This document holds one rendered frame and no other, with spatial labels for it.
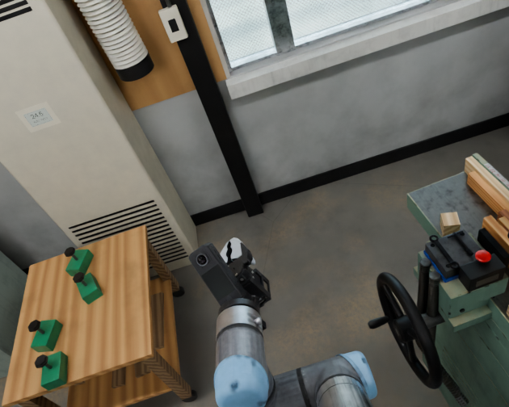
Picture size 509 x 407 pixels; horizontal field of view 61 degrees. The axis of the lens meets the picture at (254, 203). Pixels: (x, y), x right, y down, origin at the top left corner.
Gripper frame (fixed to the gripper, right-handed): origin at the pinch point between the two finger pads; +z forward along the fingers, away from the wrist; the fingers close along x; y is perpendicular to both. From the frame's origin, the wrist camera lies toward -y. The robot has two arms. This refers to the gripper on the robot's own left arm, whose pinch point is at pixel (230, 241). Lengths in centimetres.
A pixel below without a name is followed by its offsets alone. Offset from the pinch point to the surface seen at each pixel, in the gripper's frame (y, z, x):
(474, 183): 44, 27, 49
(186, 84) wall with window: -9, 130, -18
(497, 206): 46, 18, 49
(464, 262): 37, -1, 35
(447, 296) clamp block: 40.2, -3.9, 27.5
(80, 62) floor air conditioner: -45, 92, -32
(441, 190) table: 42, 30, 41
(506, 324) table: 51, -8, 34
